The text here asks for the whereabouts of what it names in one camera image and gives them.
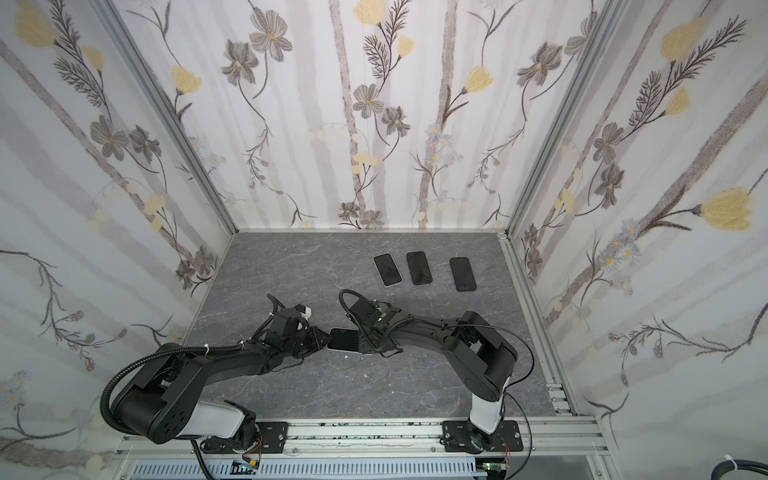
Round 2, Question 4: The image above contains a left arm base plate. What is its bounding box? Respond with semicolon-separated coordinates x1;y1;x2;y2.
201;420;288;455

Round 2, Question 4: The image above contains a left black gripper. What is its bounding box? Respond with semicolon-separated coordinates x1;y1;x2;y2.
282;328;334;359

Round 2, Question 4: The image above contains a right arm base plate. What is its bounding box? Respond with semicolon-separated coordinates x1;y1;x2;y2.
440;420;524;454

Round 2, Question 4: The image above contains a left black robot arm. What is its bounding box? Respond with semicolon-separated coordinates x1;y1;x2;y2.
99;303;331;444

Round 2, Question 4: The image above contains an aluminium mounting rail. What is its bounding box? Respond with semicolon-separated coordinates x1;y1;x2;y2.
113;417;610;462

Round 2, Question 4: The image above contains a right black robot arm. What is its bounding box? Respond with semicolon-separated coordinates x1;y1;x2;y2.
345;300;518;453

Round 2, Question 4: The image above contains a white perforated cable duct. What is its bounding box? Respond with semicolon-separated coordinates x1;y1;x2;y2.
128;458;487;480

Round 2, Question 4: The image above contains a black hose bottom corner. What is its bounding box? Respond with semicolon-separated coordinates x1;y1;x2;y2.
710;455;768;480

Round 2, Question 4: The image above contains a translucent green case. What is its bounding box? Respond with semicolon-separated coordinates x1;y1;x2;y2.
326;327;362;355

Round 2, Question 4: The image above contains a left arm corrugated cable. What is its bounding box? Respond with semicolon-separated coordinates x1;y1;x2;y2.
98;293;289;480

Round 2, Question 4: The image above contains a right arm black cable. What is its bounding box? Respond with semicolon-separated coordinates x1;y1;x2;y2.
337;289;536;480

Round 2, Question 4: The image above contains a black phone case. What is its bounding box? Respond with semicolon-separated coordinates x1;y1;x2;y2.
449;257;477;292
406;251;433;285

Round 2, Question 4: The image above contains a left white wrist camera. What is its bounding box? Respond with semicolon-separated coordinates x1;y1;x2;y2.
295;305;312;320

